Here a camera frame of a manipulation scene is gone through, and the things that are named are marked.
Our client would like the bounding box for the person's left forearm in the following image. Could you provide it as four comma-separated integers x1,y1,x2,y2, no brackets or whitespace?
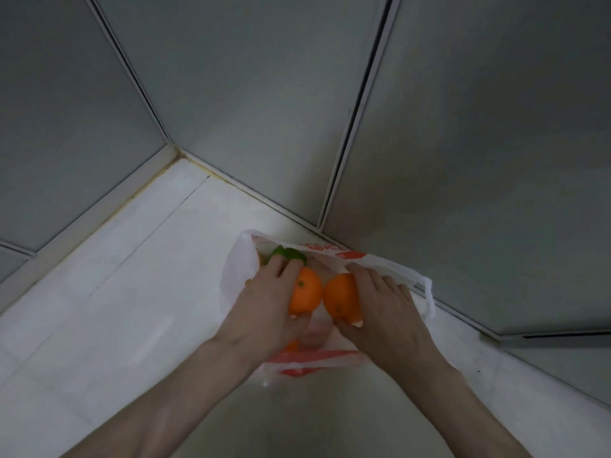
61,336,269,458

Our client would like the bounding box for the orange fruit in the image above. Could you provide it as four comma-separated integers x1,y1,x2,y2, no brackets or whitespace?
323,274,364,326
288,267,325,316

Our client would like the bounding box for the person's right forearm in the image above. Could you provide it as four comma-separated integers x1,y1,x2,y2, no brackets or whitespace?
376,357,530,458

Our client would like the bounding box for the white red plastic bag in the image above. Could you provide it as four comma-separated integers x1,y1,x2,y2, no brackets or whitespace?
220,229,434,390

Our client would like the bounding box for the green fruit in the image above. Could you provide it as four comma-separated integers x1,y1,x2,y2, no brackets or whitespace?
270,246,309,268

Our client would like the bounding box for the person's right hand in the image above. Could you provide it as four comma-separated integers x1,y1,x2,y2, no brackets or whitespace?
332,262,448,378

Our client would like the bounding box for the person's left hand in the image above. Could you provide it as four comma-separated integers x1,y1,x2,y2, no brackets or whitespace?
211,255,314,373

